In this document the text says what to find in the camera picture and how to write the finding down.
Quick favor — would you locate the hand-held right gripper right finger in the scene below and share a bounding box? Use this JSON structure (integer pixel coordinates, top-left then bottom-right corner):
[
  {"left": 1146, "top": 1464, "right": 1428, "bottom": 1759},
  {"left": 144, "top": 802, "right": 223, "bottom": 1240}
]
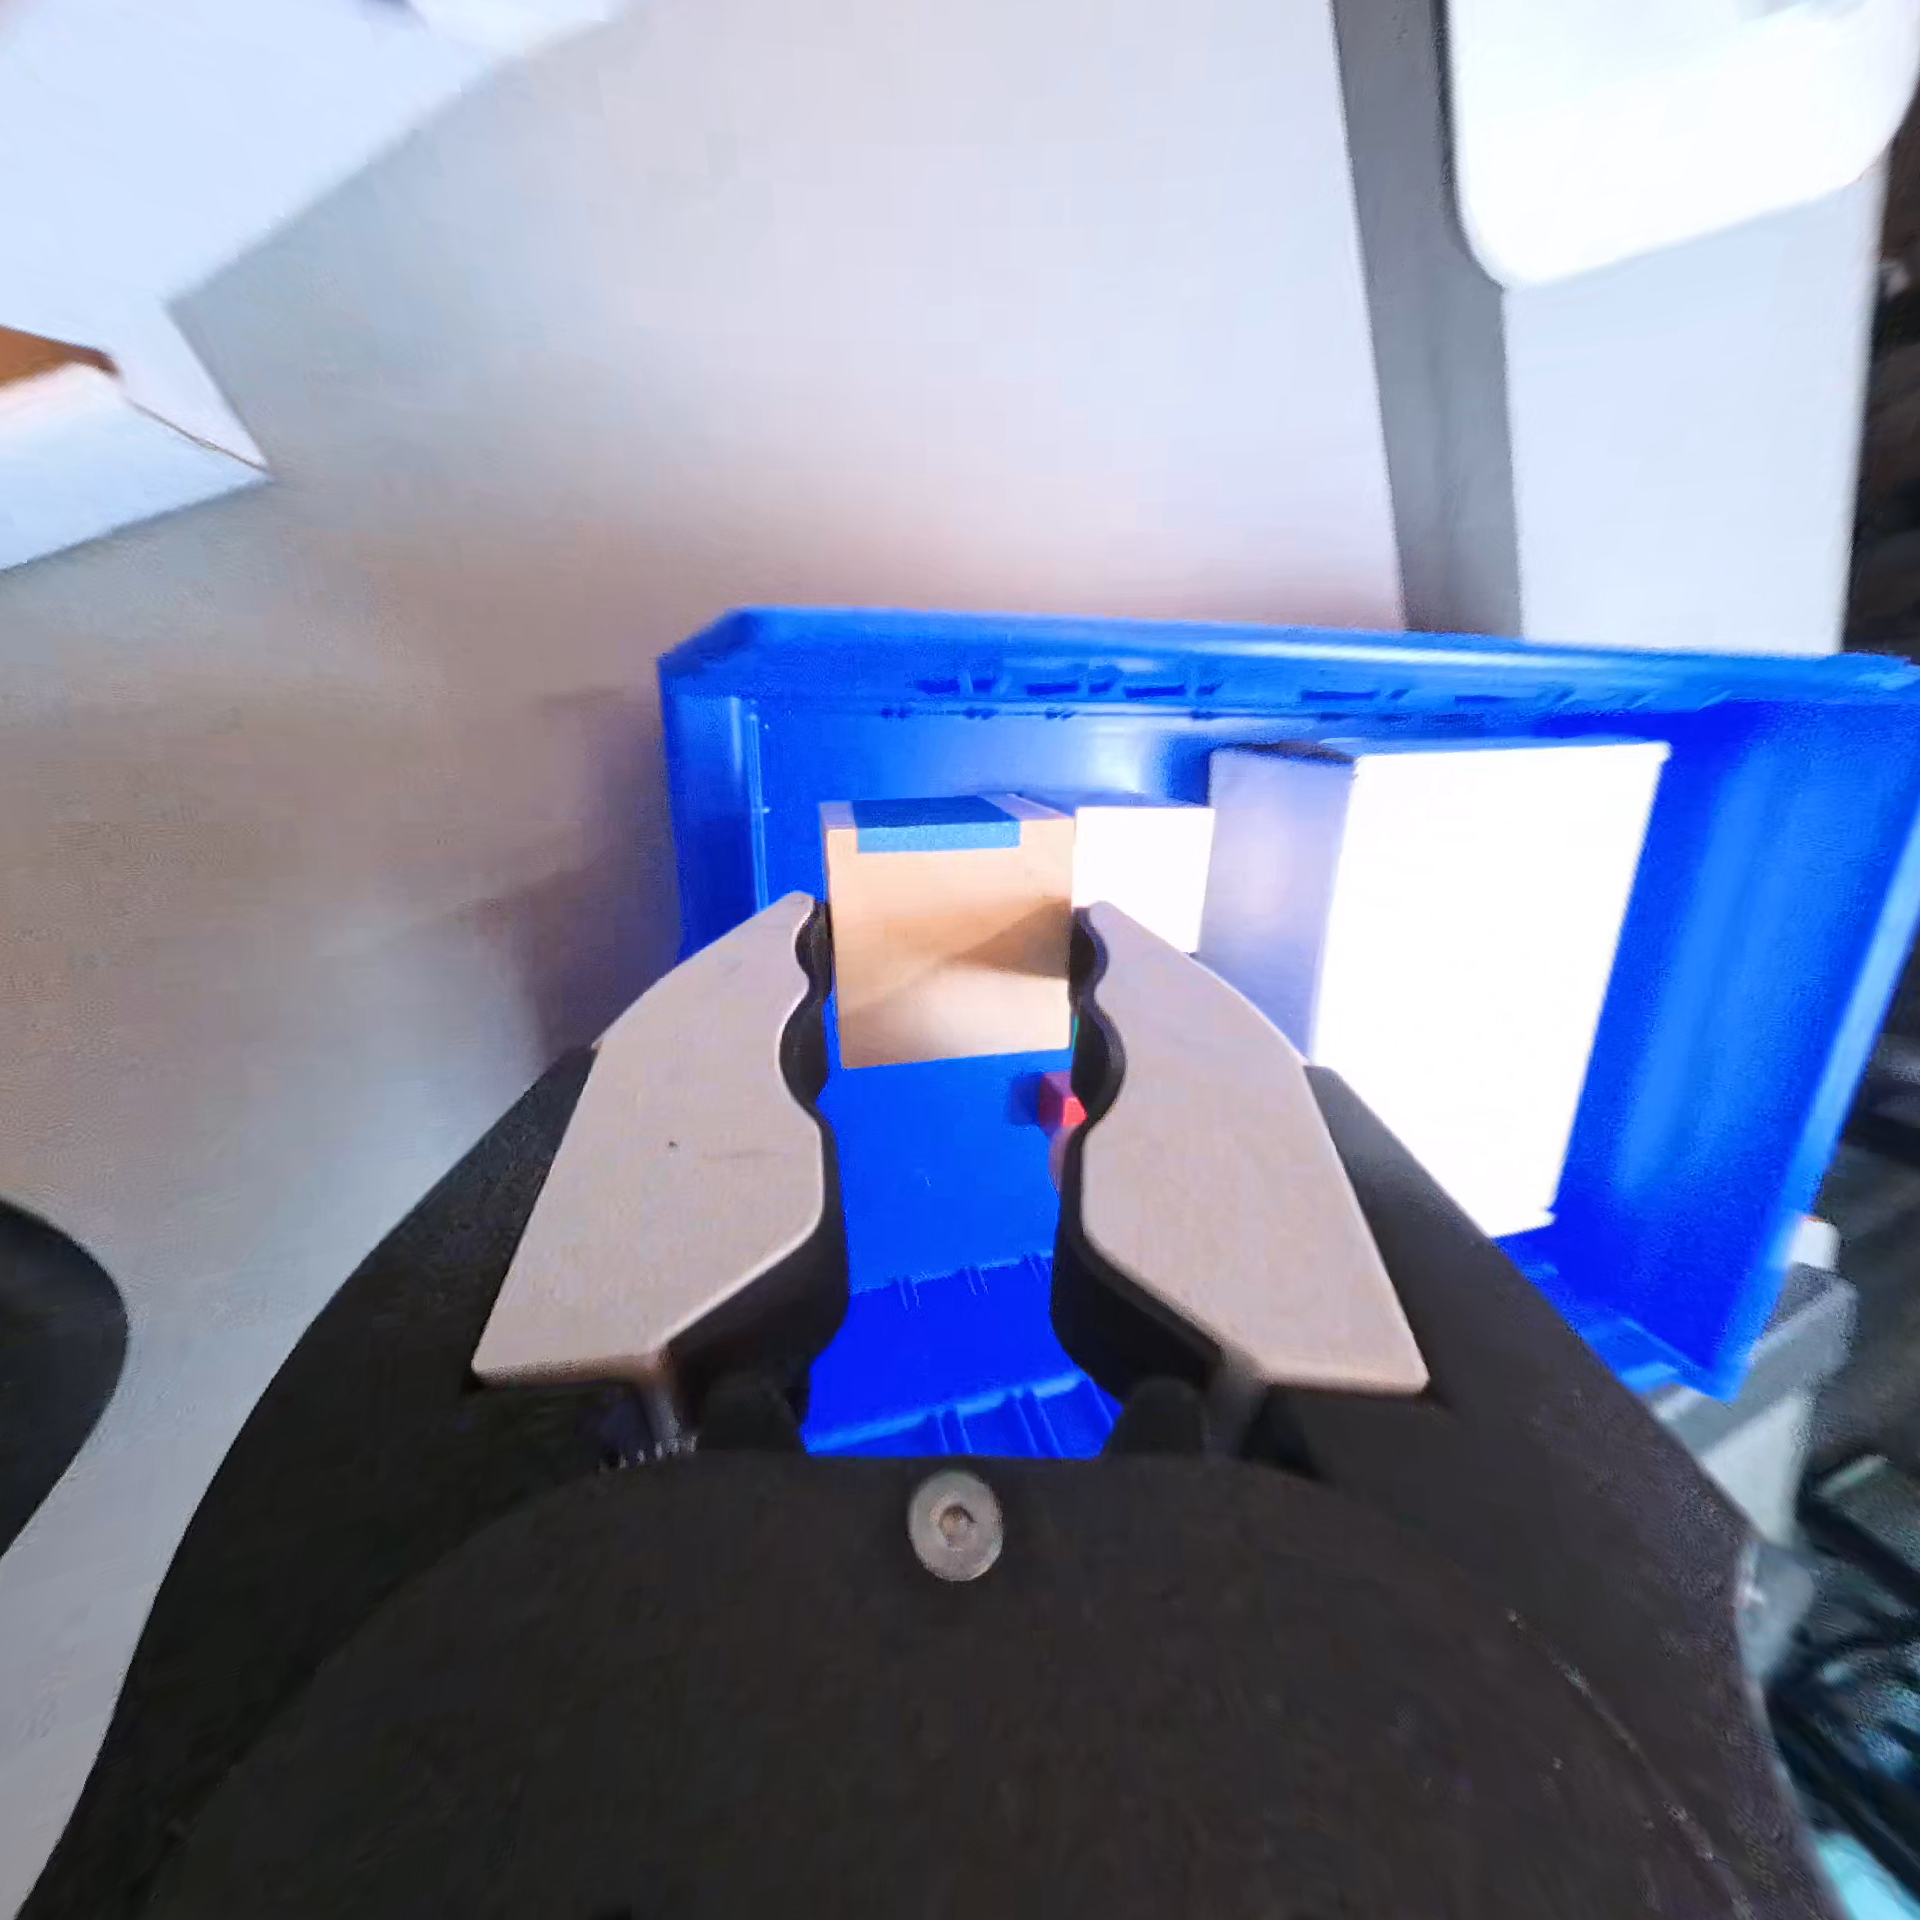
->
[{"left": 1054, "top": 901, "right": 1430, "bottom": 1422}]

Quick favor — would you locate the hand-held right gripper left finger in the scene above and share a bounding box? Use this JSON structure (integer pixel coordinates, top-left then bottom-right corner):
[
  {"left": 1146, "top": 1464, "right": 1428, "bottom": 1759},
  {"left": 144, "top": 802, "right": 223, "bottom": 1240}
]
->
[{"left": 471, "top": 893, "right": 854, "bottom": 1416}]

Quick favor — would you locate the white cardboard box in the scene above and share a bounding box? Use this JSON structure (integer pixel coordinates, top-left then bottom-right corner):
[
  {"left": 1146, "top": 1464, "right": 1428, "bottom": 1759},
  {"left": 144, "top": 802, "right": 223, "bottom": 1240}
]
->
[
  {"left": 0, "top": 0, "right": 619, "bottom": 576},
  {"left": 1209, "top": 738, "right": 1671, "bottom": 1240}
]

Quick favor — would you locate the blue plastic bin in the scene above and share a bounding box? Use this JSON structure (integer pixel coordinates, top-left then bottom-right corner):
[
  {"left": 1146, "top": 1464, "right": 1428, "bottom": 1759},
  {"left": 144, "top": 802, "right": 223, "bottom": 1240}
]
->
[{"left": 659, "top": 607, "right": 1920, "bottom": 1460}]

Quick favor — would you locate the light grey desk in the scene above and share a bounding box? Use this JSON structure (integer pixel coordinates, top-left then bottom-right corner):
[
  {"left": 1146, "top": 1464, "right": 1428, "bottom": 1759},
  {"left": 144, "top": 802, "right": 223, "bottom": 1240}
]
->
[{"left": 1499, "top": 210, "right": 1891, "bottom": 659}]

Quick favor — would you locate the instruction sheet on stand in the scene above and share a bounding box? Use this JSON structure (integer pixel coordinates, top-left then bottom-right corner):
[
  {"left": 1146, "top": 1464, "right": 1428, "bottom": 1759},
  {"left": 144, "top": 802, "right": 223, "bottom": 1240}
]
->
[{"left": 1443, "top": 0, "right": 1894, "bottom": 290}]

